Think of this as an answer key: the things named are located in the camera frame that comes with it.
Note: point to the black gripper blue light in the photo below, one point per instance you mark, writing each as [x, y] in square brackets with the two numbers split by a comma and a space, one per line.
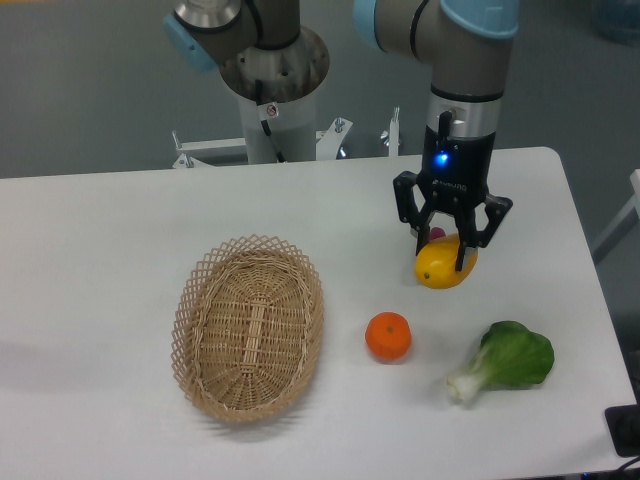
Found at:
[457, 170]

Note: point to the yellow mango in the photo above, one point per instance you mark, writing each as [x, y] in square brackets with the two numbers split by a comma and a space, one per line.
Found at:
[435, 264]

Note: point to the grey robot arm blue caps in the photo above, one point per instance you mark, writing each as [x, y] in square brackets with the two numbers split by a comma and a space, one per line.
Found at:
[269, 59]

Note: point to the oval wicker basket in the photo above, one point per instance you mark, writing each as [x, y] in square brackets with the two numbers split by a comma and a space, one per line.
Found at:
[248, 329]

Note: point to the small purple object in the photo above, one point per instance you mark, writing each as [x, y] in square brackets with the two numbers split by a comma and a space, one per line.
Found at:
[436, 233]

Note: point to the orange tangerine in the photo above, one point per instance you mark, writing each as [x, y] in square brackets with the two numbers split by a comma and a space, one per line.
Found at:
[388, 336]

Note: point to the green bok choy leaf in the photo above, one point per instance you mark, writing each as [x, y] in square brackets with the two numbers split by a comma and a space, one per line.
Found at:
[509, 355]

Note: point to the white furniture leg right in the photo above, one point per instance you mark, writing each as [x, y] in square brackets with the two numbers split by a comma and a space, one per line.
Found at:
[620, 225]

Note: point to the black device at table edge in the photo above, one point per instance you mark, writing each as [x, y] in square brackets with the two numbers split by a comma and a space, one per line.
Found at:
[623, 425]

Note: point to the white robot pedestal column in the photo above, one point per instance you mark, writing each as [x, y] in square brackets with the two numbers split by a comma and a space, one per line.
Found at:
[277, 132]

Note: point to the white metal base frame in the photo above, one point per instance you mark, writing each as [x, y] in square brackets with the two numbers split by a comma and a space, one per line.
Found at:
[329, 145]

